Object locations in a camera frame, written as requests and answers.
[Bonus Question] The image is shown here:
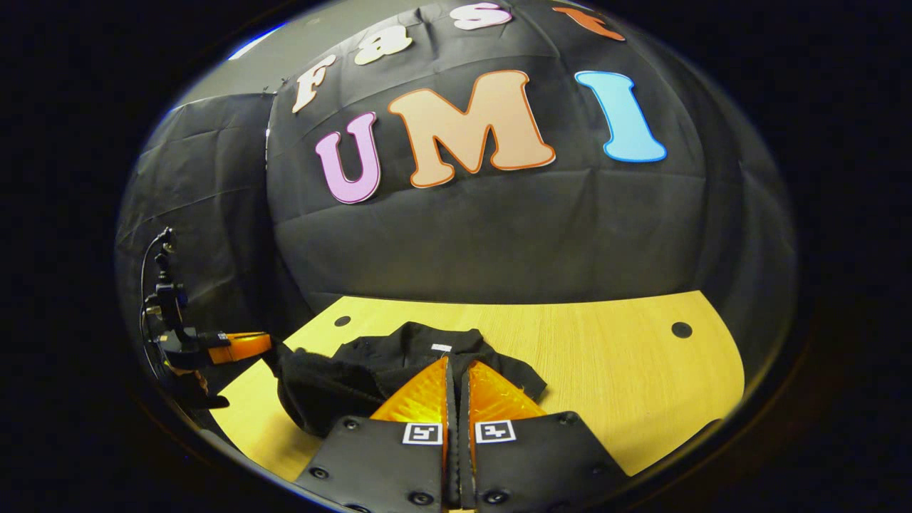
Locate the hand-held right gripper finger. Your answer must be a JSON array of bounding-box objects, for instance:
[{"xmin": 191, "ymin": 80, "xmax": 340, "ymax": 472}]
[
  {"xmin": 294, "ymin": 355, "xmax": 460, "ymax": 511},
  {"xmin": 460, "ymin": 358, "xmax": 631, "ymax": 511}
]

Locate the black button-up shirt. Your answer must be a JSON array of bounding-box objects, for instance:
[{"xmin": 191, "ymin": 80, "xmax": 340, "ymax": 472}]
[{"xmin": 262, "ymin": 321, "xmax": 548, "ymax": 439}]

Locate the black backdrop cloth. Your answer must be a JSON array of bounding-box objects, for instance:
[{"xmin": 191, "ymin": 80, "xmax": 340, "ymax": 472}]
[{"xmin": 115, "ymin": 0, "xmax": 797, "ymax": 371}]

